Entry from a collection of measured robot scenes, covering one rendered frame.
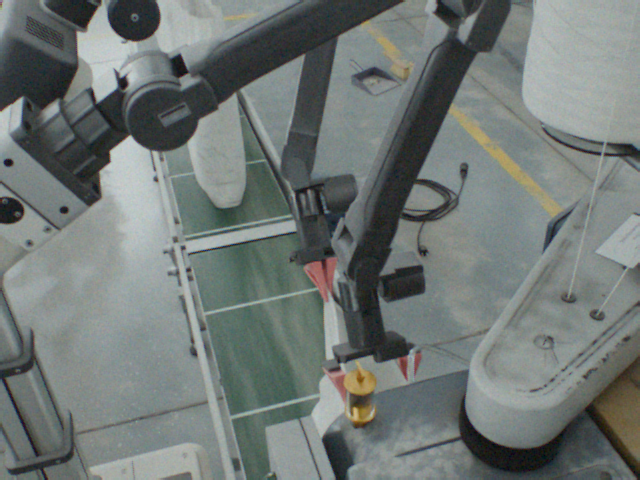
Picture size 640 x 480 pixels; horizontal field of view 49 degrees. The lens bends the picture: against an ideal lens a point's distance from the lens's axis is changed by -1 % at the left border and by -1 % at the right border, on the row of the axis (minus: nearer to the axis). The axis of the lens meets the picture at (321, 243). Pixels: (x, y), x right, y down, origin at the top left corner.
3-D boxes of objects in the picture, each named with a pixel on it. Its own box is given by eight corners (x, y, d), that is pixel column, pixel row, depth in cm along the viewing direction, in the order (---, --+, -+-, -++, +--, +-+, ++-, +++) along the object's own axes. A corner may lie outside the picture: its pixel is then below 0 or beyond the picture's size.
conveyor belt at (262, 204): (136, 44, 422) (133, 29, 417) (201, 35, 431) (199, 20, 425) (190, 263, 253) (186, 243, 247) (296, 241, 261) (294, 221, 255)
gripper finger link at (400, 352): (431, 398, 107) (420, 338, 106) (386, 411, 106) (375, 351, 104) (414, 386, 114) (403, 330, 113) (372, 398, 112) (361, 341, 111)
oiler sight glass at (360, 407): (342, 402, 65) (342, 375, 63) (368, 395, 65) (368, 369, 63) (351, 423, 63) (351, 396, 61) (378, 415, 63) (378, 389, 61)
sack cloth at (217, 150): (187, 154, 297) (158, -21, 253) (238, 146, 301) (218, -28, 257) (201, 215, 260) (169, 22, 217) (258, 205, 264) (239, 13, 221)
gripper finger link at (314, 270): (357, 295, 125) (345, 243, 127) (318, 303, 124) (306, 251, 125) (349, 298, 132) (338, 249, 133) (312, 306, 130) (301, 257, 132)
